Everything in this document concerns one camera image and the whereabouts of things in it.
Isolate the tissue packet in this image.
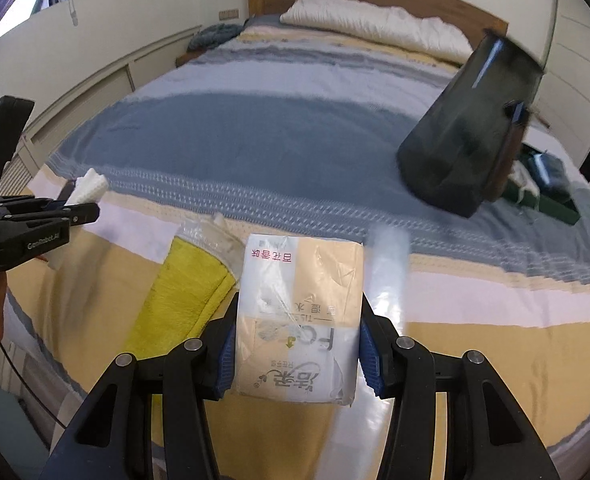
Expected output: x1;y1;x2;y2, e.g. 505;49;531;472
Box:
232;232;366;406

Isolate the yellow towel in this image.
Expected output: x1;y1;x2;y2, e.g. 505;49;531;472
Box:
125;215;240;361

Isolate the white louvered wall cabinet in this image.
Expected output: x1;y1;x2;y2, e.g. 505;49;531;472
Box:
5;25;203;196

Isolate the dark blue-green cloth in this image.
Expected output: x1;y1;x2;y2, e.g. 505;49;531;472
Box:
522;151;576;206

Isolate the white louvered wardrobe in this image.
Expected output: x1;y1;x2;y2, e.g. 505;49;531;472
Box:
540;0;590;186

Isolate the black cable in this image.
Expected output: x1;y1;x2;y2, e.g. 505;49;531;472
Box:
0;340;68;433

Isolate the green tray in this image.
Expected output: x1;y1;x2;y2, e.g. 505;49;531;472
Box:
504;145;582;226

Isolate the white cloth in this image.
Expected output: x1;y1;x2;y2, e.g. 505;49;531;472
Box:
49;169;110;270

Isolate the teal crumpled cloth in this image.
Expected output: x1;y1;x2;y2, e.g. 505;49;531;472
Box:
190;22;244;52

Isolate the dark grey water jug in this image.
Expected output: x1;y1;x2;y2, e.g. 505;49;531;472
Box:
397;32;546;218

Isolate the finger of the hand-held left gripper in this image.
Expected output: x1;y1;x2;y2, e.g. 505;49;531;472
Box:
0;198;68;211
5;202;100;227

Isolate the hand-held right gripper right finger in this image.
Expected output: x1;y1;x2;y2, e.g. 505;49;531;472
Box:
357;292;560;480

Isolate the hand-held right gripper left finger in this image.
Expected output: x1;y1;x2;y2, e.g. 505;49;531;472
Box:
37;290;240;480

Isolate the grey pillow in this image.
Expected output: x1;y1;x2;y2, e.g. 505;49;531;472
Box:
242;14;284;29

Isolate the white pillow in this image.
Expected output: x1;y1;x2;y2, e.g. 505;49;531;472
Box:
280;0;474;66

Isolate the wooden nightstand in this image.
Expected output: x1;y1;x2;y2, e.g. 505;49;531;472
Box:
175;45;210;68

